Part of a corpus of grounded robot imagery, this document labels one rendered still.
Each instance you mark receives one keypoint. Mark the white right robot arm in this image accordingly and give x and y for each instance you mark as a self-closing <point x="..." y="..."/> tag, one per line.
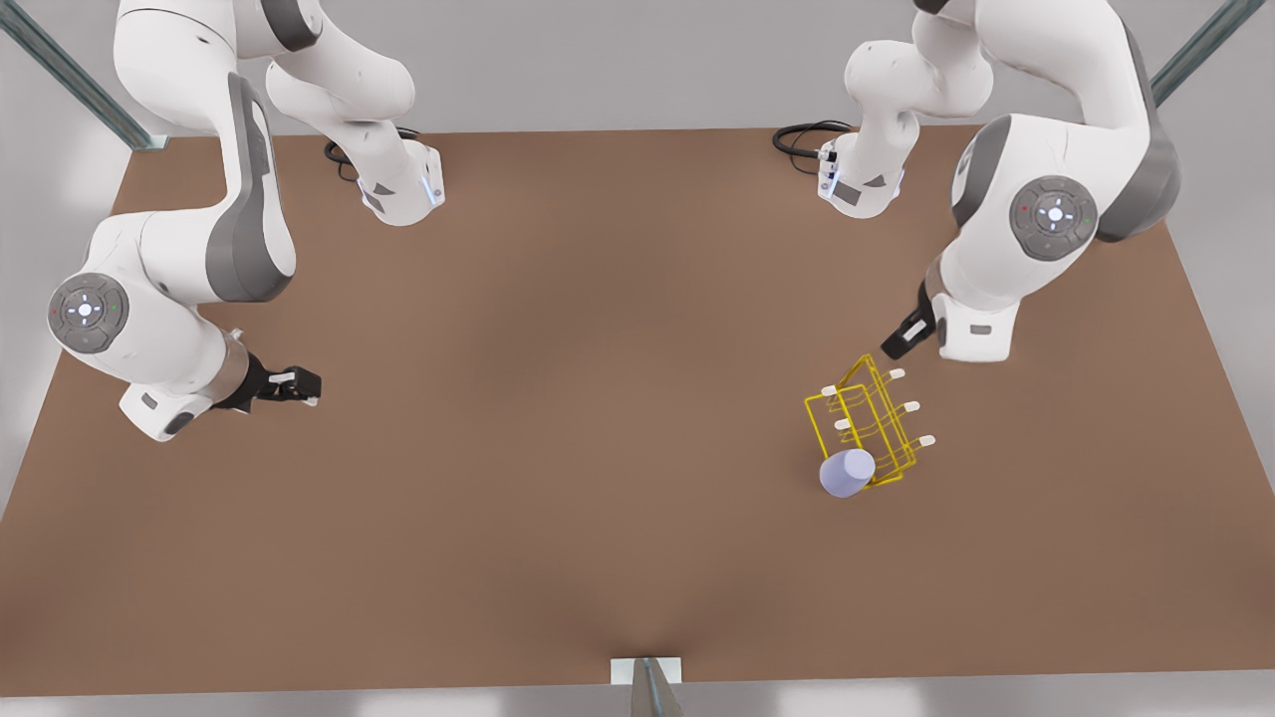
<point x="169" y="249"/>

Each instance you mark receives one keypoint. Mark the silver frame post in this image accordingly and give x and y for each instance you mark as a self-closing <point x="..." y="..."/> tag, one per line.
<point x="1195" y="50"/>
<point x="75" y="75"/>
<point x="649" y="687"/>

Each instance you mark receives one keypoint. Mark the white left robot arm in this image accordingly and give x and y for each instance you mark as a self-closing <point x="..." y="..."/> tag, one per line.
<point x="1056" y="199"/>

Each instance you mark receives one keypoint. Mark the lavender cup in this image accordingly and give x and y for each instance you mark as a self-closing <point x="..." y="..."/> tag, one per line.
<point x="847" y="473"/>

